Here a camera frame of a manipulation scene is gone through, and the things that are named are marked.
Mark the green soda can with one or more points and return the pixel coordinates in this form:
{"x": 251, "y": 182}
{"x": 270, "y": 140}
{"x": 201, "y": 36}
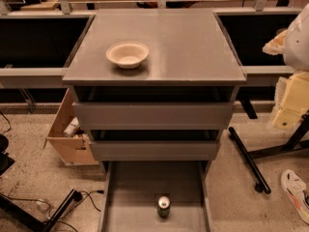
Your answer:
{"x": 163, "y": 206}

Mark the grey drawer cabinet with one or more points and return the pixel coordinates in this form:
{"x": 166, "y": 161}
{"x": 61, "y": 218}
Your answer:
{"x": 189, "y": 61}

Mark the grey middle drawer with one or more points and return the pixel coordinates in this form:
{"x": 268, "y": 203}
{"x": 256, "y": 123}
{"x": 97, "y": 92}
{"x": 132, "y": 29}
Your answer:
{"x": 154, "y": 150}

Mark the grey top drawer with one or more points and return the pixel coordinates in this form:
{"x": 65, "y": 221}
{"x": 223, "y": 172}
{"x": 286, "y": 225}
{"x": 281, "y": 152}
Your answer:
{"x": 153, "y": 116}

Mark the grey open bottom drawer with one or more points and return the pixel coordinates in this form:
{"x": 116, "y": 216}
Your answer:
{"x": 132, "y": 189}

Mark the white paper bowl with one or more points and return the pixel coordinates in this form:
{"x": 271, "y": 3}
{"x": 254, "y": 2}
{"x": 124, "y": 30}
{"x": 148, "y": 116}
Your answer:
{"x": 127, "y": 55}

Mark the white bottle in box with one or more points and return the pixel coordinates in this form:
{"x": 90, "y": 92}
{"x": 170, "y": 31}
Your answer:
{"x": 72, "y": 128}

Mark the person in white clothing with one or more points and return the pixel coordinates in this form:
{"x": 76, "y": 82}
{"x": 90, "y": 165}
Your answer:
{"x": 292, "y": 93}

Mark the black metal stand right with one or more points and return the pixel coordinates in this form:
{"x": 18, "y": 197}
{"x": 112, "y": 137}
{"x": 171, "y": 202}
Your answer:
{"x": 295, "y": 143}

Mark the black metal stand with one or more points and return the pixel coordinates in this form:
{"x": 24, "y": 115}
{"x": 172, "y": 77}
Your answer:
{"x": 42, "y": 220}
{"x": 295, "y": 143}

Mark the white orange sneaker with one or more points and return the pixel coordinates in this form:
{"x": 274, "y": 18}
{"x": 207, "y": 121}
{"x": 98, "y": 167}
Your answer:
{"x": 296, "y": 190}

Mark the black metal stand left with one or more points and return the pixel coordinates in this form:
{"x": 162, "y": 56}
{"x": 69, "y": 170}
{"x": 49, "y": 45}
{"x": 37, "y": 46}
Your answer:
{"x": 42, "y": 220}

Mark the grey rail right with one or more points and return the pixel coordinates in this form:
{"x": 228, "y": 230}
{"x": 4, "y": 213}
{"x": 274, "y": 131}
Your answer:
{"x": 262, "y": 76}

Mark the grey rail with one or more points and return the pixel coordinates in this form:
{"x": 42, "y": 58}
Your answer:
{"x": 31, "y": 78}
{"x": 262, "y": 76}

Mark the grey rail left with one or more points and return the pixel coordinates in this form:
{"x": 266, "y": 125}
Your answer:
{"x": 31, "y": 78}

